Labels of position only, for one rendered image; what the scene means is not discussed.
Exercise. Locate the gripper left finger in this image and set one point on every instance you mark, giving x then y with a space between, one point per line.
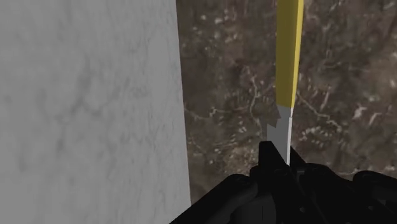
266 173

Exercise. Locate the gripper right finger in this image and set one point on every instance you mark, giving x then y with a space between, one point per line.
341 192

